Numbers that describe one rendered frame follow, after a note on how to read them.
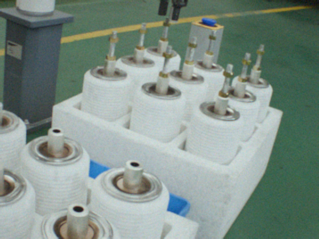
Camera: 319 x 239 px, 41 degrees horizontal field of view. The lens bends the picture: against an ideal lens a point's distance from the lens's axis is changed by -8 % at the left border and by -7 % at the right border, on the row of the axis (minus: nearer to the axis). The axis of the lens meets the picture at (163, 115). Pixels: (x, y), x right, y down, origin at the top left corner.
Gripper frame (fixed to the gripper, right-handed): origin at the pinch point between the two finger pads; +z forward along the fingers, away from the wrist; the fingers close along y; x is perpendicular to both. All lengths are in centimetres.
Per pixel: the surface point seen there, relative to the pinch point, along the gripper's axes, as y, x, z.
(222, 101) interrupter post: -34.7, 3.6, 7.4
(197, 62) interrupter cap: -8.0, -6.1, 9.6
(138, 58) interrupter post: -9.1, 9.5, 8.8
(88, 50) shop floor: 79, -5, 35
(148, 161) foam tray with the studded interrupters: -32.1, 14.3, 20.3
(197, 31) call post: 6.1, -12.4, 5.2
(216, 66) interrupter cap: -10.3, -9.9, 9.5
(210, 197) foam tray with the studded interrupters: -41.9, 6.0, 22.6
